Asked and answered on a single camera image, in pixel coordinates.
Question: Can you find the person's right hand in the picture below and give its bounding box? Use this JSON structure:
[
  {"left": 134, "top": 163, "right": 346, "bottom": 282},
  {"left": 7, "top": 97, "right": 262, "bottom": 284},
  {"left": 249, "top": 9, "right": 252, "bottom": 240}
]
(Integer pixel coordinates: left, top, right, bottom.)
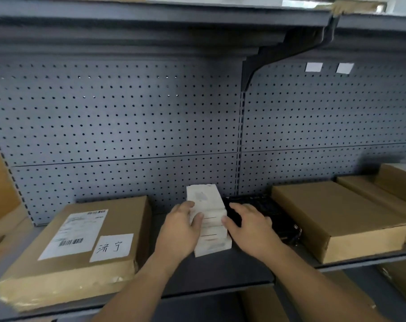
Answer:
[{"left": 221, "top": 203, "right": 284, "bottom": 265}]

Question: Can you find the person's left hand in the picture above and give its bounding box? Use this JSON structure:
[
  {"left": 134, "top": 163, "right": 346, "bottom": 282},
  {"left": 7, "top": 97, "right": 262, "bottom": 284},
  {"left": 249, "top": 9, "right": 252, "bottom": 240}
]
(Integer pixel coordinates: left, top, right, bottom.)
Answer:
[{"left": 154, "top": 201, "right": 205, "bottom": 265}]

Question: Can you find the black box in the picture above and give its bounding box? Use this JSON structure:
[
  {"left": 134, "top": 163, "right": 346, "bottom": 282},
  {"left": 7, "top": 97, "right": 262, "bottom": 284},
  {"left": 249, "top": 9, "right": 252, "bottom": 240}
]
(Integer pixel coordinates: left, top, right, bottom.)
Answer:
[{"left": 222, "top": 195, "right": 303, "bottom": 245}]

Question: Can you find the small white box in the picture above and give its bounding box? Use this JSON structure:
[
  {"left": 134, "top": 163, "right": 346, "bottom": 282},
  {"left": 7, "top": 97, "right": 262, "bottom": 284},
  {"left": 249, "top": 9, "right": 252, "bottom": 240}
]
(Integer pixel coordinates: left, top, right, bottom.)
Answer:
[
  {"left": 193, "top": 234, "right": 233, "bottom": 258},
  {"left": 199, "top": 224, "right": 229, "bottom": 239},
  {"left": 186, "top": 184, "right": 227, "bottom": 228}
]

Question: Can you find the brown labelled parcel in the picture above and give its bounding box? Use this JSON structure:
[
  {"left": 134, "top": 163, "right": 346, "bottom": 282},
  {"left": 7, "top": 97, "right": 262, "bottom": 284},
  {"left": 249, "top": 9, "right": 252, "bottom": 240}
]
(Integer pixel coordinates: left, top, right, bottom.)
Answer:
[{"left": 0, "top": 196, "right": 152, "bottom": 313}]

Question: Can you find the grey metal pegboard shelf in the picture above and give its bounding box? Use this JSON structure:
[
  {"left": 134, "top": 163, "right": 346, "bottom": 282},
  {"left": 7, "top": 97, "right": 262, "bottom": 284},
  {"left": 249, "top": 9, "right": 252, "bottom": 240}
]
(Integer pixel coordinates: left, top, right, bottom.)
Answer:
[{"left": 0, "top": 0, "right": 406, "bottom": 322}]

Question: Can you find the person's right forearm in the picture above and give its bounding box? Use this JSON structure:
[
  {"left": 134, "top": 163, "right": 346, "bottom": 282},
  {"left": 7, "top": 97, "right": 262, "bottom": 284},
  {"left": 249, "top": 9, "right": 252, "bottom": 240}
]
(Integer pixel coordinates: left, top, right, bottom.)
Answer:
[{"left": 265, "top": 248, "right": 386, "bottom": 322}]

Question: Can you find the person's left forearm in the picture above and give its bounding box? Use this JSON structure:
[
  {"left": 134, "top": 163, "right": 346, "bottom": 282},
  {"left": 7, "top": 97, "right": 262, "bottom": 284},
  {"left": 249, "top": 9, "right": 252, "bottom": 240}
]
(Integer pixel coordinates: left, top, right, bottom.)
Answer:
[{"left": 92, "top": 253, "right": 187, "bottom": 322}]

